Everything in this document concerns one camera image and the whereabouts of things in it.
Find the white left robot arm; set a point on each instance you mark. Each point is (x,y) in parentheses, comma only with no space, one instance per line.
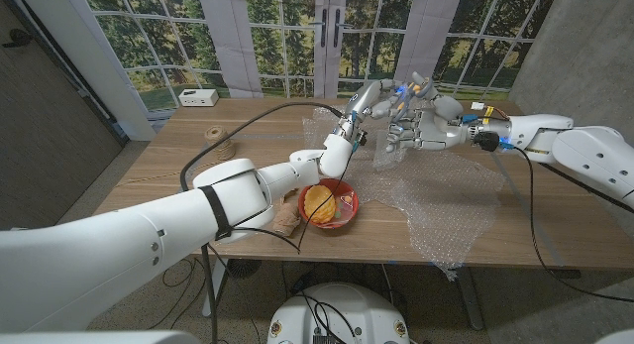
(124,245)

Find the black round ribbed object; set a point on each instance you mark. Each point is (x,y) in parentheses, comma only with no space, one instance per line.
(243,268)

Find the white table leg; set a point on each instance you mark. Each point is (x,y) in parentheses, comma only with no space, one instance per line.
(222,279)

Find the crumpled beige cloth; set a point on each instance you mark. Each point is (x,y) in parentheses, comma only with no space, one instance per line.
(287,220)

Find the printed forest window backdrop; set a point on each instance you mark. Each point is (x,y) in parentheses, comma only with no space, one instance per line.
(163,36)

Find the black flat floor plate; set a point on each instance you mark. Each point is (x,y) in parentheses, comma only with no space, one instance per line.
(564,273)

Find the clear bubble wrap sheet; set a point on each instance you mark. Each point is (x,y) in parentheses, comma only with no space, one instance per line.
(446,200)

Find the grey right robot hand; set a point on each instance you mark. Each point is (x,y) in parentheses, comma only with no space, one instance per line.
(436,131)

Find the red bowl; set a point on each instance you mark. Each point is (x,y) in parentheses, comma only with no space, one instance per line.
(349,212)

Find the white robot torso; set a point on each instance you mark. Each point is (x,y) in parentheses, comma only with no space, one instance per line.
(376,314)

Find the white power strip box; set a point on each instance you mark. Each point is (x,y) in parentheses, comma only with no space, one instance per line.
(198,97)

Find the small wrapped candy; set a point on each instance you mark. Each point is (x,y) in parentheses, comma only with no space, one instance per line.
(345,200)

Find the yellow textured toy fruit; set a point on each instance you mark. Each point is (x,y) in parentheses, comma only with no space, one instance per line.
(317,207)

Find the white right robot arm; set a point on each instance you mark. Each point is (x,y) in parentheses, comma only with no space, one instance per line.
(589,150)

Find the black wall hook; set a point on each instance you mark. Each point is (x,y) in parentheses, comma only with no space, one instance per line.
(20,35)

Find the grey table leg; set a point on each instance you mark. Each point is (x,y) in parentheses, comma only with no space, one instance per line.
(473,304)

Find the brown twine spool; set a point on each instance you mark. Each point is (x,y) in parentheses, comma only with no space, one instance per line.
(220,138)

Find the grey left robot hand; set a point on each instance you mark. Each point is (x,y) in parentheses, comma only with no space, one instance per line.
(359,103)

